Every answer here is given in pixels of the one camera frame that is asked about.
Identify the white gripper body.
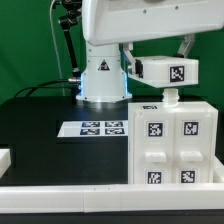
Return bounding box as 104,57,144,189
82,0,224,45

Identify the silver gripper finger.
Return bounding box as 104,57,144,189
122,42,136,74
178,34,195,58

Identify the white cabinet top block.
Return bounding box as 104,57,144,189
128,56,199,88

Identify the white cabinet body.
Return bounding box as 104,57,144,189
128,89,218,185

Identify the white cabinet door panel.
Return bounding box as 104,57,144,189
172,110,213,184
133,112,174,184

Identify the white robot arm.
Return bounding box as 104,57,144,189
77,0,224,103

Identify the white left fence piece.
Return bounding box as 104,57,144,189
0,149,11,178

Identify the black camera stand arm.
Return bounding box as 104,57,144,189
59,0,82,78

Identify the white thin cable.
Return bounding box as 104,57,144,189
49,0,66,97

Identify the white flat marker base plate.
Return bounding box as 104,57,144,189
58,120,128,138

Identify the black cable bundle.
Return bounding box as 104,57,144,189
13,77,82,98

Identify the white front fence rail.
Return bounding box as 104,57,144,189
0,183,224,213

